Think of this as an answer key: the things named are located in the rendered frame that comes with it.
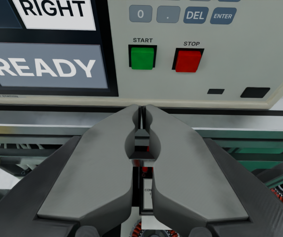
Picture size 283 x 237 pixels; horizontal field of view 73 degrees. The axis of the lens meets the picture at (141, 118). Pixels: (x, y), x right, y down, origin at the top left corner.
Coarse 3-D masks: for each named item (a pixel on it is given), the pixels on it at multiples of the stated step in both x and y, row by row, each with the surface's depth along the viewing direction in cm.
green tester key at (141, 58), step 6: (132, 48) 15; (138, 48) 15; (144, 48) 15; (150, 48) 15; (132, 54) 15; (138, 54) 15; (144, 54) 15; (150, 54) 15; (132, 60) 15; (138, 60) 15; (144, 60) 15; (150, 60) 15; (132, 66) 16; (138, 66) 16; (144, 66) 16; (150, 66) 16
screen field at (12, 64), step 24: (0, 48) 15; (24, 48) 15; (48, 48) 15; (72, 48) 15; (96, 48) 15; (0, 72) 17; (24, 72) 17; (48, 72) 17; (72, 72) 17; (96, 72) 17
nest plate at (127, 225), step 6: (132, 210) 46; (138, 210) 46; (132, 216) 45; (138, 216) 45; (126, 222) 44; (132, 222) 44; (126, 228) 44; (126, 234) 43; (144, 234) 43; (150, 234) 43; (162, 234) 43
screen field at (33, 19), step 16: (0, 0) 12; (16, 0) 12; (32, 0) 12; (48, 0) 12; (64, 0) 12; (80, 0) 12; (0, 16) 13; (16, 16) 13; (32, 16) 13; (48, 16) 13; (64, 16) 13; (80, 16) 13
